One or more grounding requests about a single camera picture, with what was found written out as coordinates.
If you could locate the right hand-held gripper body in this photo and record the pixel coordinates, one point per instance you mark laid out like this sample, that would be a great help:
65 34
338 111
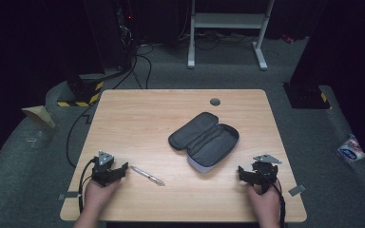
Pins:
264 172

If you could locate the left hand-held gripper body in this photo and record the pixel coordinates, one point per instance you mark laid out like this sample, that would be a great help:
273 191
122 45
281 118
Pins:
103 169

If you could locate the person's left hand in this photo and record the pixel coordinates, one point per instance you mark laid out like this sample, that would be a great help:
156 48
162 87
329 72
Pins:
99 194

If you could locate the person's right hand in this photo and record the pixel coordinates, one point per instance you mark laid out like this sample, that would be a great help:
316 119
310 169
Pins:
264 202

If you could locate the silver pen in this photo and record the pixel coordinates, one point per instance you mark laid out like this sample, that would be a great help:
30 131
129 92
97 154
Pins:
147 176

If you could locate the grey tape strip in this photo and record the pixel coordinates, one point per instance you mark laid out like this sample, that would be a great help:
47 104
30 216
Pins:
297 190
69 195

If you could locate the open grey pencil case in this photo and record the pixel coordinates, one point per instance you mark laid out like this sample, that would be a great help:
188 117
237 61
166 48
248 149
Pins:
204 142

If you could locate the grey round table grommet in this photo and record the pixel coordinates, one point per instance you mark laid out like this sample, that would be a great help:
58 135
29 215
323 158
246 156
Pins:
215 102

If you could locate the black yellow striped base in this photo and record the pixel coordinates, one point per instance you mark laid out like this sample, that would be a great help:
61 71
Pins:
80 93

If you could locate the beige cardboard piece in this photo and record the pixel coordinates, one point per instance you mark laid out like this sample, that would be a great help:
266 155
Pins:
40 114

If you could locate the black base with yellow edge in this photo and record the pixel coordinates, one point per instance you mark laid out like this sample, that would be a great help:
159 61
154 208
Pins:
307 96

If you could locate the white blue packet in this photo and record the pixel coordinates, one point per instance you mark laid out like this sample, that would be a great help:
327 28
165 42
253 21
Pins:
351 150

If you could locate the black equipment cabinet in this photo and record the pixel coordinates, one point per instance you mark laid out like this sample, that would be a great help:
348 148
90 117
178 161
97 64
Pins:
111 34

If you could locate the small red object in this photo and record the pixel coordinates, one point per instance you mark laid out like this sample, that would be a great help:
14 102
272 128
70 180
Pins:
287 39

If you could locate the white metal stand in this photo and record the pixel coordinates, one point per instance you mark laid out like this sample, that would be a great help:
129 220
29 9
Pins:
228 22

